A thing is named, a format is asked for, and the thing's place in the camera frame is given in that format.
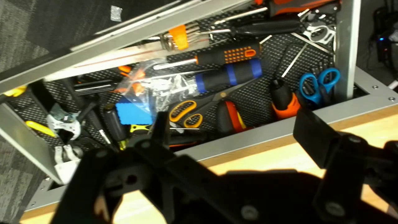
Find white tape piece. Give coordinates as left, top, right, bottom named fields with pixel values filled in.
left=108, top=3, right=124, bottom=22

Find white silver spring clamp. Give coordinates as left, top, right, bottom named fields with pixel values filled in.
left=43, top=102, right=83, bottom=143

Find black yellow handled tool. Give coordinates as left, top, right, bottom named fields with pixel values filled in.
left=100, top=108, right=152, bottom=151

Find silver metal clamps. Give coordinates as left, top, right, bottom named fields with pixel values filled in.
left=300, top=19, right=338, bottom=46

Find long pale flat tool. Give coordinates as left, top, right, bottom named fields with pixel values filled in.
left=42, top=38, right=175, bottom=83

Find blue black handled screwdriver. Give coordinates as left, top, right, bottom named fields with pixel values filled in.
left=181, top=58, right=264, bottom=95

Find stubby black orange screwdriver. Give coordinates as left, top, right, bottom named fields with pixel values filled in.
left=269, top=77, right=302, bottom=120

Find blue handled scissors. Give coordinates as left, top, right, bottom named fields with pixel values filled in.
left=297, top=67, right=341, bottom=107

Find black orange grip screwdriver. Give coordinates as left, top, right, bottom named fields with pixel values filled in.
left=151, top=42, right=261, bottom=72

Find black mesh drawer liner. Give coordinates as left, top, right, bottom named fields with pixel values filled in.
left=7, top=7, right=339, bottom=159

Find orange bristle tool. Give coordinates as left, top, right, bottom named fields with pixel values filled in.
left=159, top=22, right=200, bottom=52

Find black device with blue light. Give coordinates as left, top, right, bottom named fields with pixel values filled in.
left=370, top=0, right=398, bottom=79

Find orange black handled tool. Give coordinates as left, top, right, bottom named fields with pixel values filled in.
left=253, top=0, right=343, bottom=17

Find blue rectangular block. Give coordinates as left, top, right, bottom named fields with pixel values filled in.
left=114, top=100, right=157, bottom=126

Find white plastic part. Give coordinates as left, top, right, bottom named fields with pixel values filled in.
left=52, top=141, right=85, bottom=185

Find grey metal tool drawer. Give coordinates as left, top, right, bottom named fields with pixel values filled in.
left=0, top=0, right=361, bottom=185

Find red black pliers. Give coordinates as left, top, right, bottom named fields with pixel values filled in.
left=215, top=98, right=248, bottom=134

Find orange handled scissors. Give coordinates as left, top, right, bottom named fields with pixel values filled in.
left=166, top=88, right=237, bottom=130

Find clear bag of screws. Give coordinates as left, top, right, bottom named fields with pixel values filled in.
left=113, top=72, right=197, bottom=115

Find grey cabinet with wooden top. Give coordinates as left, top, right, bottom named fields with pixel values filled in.
left=17, top=65, right=398, bottom=224

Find slim black handled screwdriver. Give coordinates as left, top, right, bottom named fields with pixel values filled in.
left=206, top=18, right=303, bottom=37

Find silver metal hex key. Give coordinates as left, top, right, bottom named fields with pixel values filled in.
left=279, top=41, right=310, bottom=79

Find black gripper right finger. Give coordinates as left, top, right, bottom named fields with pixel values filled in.
left=292, top=105, right=398, bottom=224

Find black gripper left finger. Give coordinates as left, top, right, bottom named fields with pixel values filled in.
left=48, top=110, right=233, bottom=224

